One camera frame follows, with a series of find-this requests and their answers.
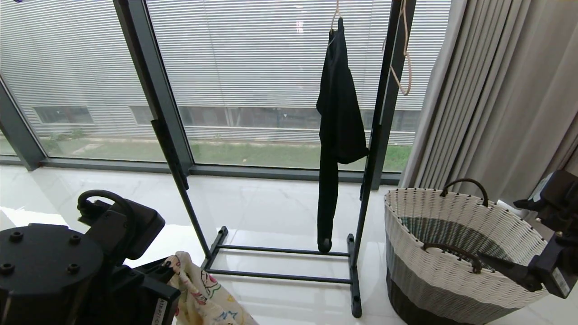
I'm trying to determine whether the white laundry basket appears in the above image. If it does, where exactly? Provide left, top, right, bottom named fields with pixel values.
left=384, top=178, right=550, bottom=325

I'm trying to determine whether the cream printed garment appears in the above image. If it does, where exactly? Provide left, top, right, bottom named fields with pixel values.
left=165, top=251, right=260, bottom=325

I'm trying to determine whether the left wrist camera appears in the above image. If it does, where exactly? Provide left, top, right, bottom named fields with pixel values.
left=77, top=199, right=167, bottom=261

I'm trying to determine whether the black garment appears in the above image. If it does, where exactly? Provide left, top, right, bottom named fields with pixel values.
left=316, top=17, right=370, bottom=253

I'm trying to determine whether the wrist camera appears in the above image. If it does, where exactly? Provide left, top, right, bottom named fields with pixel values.
left=514, top=169, right=578, bottom=235
left=77, top=199, right=167, bottom=261

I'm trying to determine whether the black clothes rack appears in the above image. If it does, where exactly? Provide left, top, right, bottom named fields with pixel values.
left=150, top=0, right=416, bottom=319

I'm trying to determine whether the beige curtain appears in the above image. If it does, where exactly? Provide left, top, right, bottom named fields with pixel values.
left=400, top=0, right=578, bottom=213

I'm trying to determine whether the pink clothes hanger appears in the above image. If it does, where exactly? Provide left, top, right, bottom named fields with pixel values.
left=330, top=0, right=342, bottom=33
left=388, top=0, right=413, bottom=97

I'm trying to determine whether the window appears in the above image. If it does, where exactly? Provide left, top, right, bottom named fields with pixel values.
left=0, top=0, right=452, bottom=183

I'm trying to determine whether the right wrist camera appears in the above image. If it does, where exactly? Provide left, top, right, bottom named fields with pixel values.
left=514, top=169, right=578, bottom=235

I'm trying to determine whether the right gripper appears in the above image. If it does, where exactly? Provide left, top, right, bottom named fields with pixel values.
left=529, top=234, right=578, bottom=300

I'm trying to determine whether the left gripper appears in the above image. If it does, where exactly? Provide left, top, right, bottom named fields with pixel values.
left=126, top=263, right=182, bottom=325

